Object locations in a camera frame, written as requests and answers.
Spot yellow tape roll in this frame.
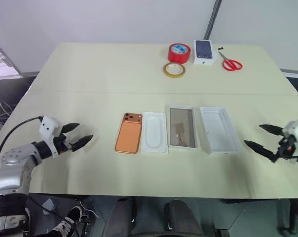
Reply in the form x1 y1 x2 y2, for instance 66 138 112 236
162 62 187 79

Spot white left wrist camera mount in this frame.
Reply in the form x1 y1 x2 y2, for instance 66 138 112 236
38 116 64 158

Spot white printed phone box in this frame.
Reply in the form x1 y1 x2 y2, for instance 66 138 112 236
193 39 218 67

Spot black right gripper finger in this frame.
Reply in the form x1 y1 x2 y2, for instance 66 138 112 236
243 139 279 163
259 124 284 136

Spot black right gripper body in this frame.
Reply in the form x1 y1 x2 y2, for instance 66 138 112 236
276 135 297 161

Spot orange smartphone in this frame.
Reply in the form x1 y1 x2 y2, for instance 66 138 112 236
114 112 143 155

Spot dark rounded shape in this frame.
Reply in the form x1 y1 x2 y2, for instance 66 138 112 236
105 196 137 237

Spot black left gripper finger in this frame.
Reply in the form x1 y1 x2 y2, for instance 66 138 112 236
72 134 94 152
62 122 80 135

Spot white loose wires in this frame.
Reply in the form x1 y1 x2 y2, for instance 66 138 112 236
0 98 16 130

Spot white box base brown lining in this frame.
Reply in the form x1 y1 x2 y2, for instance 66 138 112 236
169 104 200 150

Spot white empty box lid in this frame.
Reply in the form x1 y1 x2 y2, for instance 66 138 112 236
200 106 243 156

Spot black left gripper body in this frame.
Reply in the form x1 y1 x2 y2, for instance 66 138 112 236
53 133 74 155

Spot black white sneaker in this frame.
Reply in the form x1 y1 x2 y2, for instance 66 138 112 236
48 205 83 237

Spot grey metal pole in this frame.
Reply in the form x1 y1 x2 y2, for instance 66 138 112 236
203 0 224 40

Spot metal window frame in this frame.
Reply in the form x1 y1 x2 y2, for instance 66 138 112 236
0 34 23 80

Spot red handled scissors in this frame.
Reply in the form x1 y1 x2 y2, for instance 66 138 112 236
218 50 244 73

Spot red tape roll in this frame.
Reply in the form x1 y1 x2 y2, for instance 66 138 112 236
167 43 191 65

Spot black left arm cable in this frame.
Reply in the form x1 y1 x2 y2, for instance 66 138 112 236
0 116 44 175

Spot white phone tray insert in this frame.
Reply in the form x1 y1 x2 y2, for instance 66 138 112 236
140 111 170 156

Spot small grey block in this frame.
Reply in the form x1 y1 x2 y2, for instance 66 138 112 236
43 198 56 211

